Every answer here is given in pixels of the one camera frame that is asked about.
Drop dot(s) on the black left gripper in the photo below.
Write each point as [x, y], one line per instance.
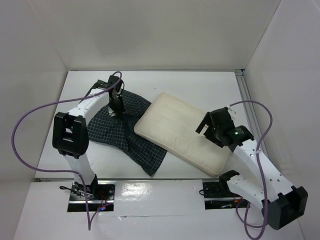
[118, 112]

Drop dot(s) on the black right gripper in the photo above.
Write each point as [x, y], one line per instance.
[208, 124]

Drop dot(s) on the dark checked pillowcase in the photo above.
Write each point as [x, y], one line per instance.
[118, 131]

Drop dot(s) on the cream pillow with bear print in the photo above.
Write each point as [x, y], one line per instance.
[171, 124]

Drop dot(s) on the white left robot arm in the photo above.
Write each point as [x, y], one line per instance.
[70, 129]

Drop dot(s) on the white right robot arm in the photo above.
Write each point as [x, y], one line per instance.
[279, 201]

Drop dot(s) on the aluminium frame rail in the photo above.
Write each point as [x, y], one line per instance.
[248, 106]

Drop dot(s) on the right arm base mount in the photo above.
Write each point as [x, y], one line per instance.
[217, 197]

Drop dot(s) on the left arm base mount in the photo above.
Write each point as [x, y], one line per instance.
[102, 199]

